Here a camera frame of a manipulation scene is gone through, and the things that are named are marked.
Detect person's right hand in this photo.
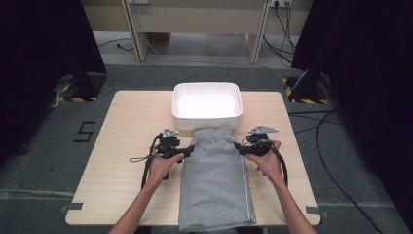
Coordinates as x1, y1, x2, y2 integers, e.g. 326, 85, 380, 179
245, 139, 287, 189

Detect black stand base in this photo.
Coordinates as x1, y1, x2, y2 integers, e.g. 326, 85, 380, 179
53, 71, 108, 103
282, 72, 330, 105

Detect black curtain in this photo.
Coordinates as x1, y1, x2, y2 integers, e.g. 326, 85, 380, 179
0, 0, 108, 164
291, 0, 413, 225

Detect black power cable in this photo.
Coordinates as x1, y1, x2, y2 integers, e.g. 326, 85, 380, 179
274, 3, 297, 53
262, 34, 293, 64

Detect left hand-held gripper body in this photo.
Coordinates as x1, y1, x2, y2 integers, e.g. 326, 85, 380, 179
158, 127, 182, 160

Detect white floor cable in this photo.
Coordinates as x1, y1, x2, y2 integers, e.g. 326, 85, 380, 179
131, 3, 310, 92

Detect long black floor cable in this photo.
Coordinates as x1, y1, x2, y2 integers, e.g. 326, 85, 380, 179
315, 109, 386, 234

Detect white plastic bin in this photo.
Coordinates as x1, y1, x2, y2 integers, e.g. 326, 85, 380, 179
171, 82, 244, 132

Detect short black floor cable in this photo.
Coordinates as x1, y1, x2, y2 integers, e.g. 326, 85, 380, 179
96, 37, 134, 52

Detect grey shorts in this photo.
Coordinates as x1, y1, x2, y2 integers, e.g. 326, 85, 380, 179
177, 126, 257, 233

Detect thin black floor cable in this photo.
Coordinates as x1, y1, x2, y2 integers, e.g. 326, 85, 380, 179
287, 109, 345, 135

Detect beige desk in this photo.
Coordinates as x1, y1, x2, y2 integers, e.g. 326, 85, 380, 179
81, 0, 315, 64

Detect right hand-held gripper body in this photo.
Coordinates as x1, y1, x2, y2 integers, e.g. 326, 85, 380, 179
246, 125, 280, 157

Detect person's left hand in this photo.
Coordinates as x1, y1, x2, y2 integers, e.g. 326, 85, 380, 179
147, 144, 185, 188

